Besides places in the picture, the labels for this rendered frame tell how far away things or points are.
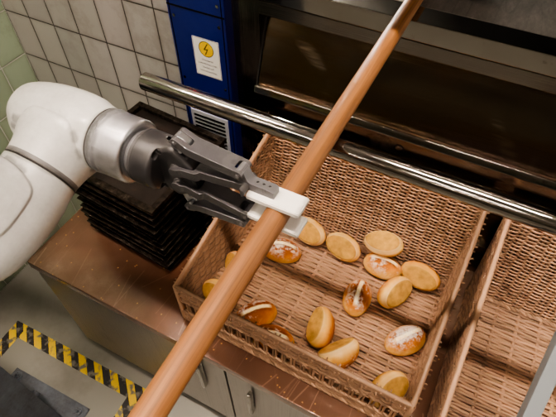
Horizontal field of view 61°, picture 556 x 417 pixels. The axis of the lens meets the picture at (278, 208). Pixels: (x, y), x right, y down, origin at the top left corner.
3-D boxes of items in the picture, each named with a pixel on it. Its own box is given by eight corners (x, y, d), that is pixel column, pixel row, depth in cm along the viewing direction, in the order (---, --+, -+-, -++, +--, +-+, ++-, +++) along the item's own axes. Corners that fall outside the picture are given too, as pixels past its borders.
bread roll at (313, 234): (315, 252, 124) (324, 250, 129) (327, 231, 122) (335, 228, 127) (286, 232, 128) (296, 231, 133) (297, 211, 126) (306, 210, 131)
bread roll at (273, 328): (297, 336, 111) (298, 325, 107) (289, 361, 107) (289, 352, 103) (256, 323, 113) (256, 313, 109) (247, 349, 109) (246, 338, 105)
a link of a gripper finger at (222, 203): (170, 180, 61) (171, 187, 62) (246, 221, 59) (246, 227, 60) (188, 160, 63) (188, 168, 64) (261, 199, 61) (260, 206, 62)
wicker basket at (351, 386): (273, 187, 142) (272, 115, 121) (460, 262, 125) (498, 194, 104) (178, 318, 115) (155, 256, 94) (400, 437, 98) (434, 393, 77)
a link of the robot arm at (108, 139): (137, 144, 71) (170, 157, 69) (96, 184, 66) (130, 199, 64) (122, 94, 64) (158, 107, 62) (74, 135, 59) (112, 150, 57)
